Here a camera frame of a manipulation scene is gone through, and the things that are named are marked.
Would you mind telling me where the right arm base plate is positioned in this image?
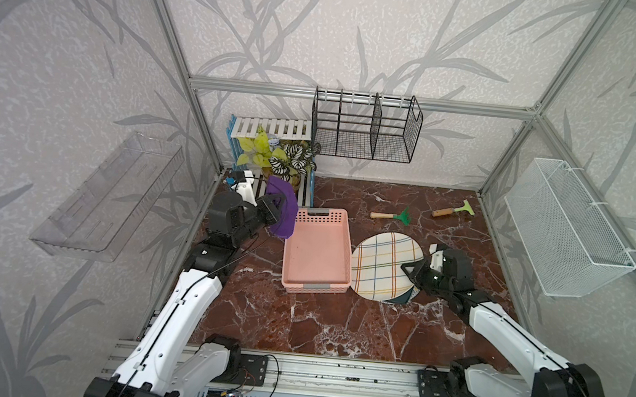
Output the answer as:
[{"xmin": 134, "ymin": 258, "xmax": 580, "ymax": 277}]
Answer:
[{"xmin": 416, "ymin": 366, "xmax": 472, "ymax": 397}]

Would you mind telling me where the aluminium front rail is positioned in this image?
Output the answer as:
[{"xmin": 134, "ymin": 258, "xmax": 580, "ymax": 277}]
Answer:
[{"xmin": 99, "ymin": 334, "xmax": 586, "ymax": 397}]

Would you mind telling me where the striped white round plate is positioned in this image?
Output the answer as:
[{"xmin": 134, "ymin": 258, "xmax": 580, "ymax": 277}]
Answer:
[{"xmin": 350, "ymin": 232, "xmax": 424, "ymax": 304}]

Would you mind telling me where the pink plastic basket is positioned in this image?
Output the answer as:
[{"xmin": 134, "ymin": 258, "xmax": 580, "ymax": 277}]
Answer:
[{"xmin": 281, "ymin": 208, "xmax": 352, "ymax": 294}]

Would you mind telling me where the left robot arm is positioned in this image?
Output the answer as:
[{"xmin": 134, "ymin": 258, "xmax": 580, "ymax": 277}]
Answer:
[{"xmin": 84, "ymin": 190, "xmax": 287, "ymax": 397}]

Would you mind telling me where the green rake wooden handle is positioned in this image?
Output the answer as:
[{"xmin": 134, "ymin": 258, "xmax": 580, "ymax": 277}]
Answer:
[{"xmin": 370, "ymin": 208, "xmax": 412, "ymax": 226}]

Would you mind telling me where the potted plant yellow pot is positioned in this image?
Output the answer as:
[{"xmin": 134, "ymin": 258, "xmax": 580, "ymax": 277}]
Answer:
[{"xmin": 236, "ymin": 128, "xmax": 322, "ymax": 190}]

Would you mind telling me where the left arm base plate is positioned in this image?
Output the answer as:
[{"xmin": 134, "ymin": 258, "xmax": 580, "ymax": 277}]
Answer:
[{"xmin": 213, "ymin": 354, "xmax": 269, "ymax": 387}]

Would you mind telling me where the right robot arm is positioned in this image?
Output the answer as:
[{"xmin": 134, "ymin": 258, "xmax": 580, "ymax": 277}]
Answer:
[{"xmin": 397, "ymin": 244, "xmax": 605, "ymax": 397}]

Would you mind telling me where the clear plastic wall shelf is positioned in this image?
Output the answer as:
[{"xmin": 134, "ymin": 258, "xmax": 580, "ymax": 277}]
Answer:
[{"xmin": 30, "ymin": 131, "xmax": 186, "ymax": 263}]

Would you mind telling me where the black wire wall basket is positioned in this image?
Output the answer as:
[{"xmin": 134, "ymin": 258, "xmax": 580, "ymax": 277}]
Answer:
[{"xmin": 312, "ymin": 88, "xmax": 425, "ymax": 164}]

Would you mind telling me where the blue white slatted crate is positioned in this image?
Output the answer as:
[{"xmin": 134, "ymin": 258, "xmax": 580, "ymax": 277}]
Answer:
[{"xmin": 227, "ymin": 117, "xmax": 316, "ymax": 207}]

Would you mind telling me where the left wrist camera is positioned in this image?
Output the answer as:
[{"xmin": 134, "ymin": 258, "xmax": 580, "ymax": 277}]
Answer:
[{"xmin": 225, "ymin": 170, "xmax": 257, "ymax": 206}]

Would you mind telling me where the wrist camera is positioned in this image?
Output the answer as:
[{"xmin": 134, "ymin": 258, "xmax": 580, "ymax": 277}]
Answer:
[
  {"xmin": 225, "ymin": 170, "xmax": 257, "ymax": 206},
  {"xmin": 429, "ymin": 243, "xmax": 449, "ymax": 272}
]

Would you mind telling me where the dark teal square plate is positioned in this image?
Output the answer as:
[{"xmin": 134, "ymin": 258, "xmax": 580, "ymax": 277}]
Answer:
[{"xmin": 386, "ymin": 287, "xmax": 419, "ymax": 305}]

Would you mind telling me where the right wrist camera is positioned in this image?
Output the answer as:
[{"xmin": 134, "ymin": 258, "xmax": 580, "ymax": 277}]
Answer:
[{"xmin": 429, "ymin": 243, "xmax": 449, "ymax": 272}]

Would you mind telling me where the white wire wall basket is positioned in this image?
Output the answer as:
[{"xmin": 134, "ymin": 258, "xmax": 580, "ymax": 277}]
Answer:
[{"xmin": 505, "ymin": 158, "xmax": 636, "ymax": 298}]

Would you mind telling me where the purple cloth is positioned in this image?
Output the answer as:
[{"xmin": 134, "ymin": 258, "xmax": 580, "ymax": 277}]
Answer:
[{"xmin": 265, "ymin": 175, "xmax": 299, "ymax": 239}]

